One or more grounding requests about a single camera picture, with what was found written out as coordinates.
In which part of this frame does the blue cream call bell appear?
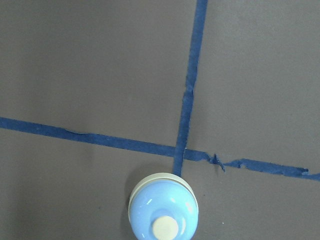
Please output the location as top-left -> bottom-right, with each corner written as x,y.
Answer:
128,172 -> 199,240

